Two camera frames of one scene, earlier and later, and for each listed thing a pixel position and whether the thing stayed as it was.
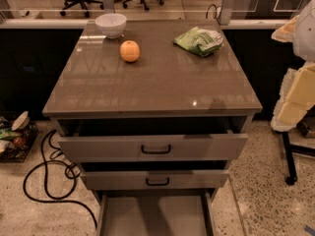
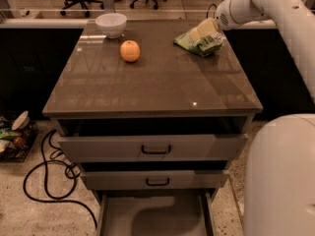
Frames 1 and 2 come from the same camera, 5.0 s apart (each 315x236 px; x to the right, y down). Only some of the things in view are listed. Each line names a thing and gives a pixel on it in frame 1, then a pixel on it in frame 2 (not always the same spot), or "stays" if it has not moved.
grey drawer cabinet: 154,138 stays
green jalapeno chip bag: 204,42 stays
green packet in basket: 6,134 stays
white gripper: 305,33 → 222,16
